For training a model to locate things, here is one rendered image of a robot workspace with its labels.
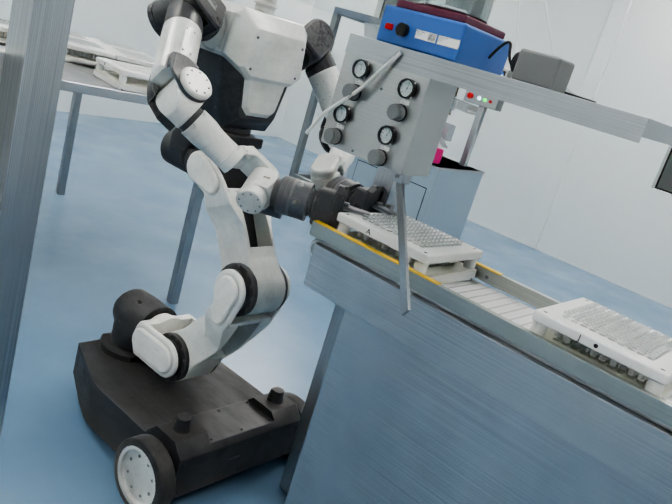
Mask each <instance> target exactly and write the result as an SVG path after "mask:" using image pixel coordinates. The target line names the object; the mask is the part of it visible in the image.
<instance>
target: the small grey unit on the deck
mask: <svg viewBox="0 0 672 504"><path fill-rule="evenodd" d="M574 67H575V65H574V63H572V62H569V61H567V60H565V59H563V58H561V57H557V56H553V55H549V54H545V53H541V52H537V51H533V50H529V49H525V48H522V49H521V50H520V52H517V53H516V54H515V55H514V56H513V58H512V60H511V64H510V69H511V72H512V76H511V79H515V80H518V81H522V82H525V83H529V84H532V85H535V86H539V87H542V88H546V89H549V90H553V91H556V92H560V93H563V94H564V93H565V91H566V88H567V86H568V83H569V80H570V78H571V75H572V72H573V70H574Z"/></svg>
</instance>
